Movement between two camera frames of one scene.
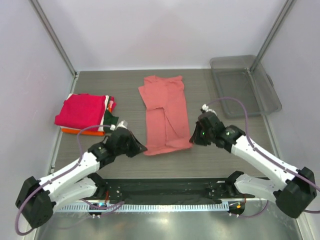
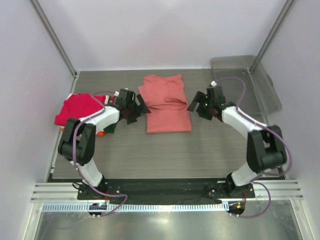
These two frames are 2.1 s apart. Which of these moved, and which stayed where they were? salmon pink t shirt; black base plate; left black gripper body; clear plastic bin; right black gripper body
Moved: right black gripper body; left black gripper body; salmon pink t shirt
Stayed: black base plate; clear plastic bin
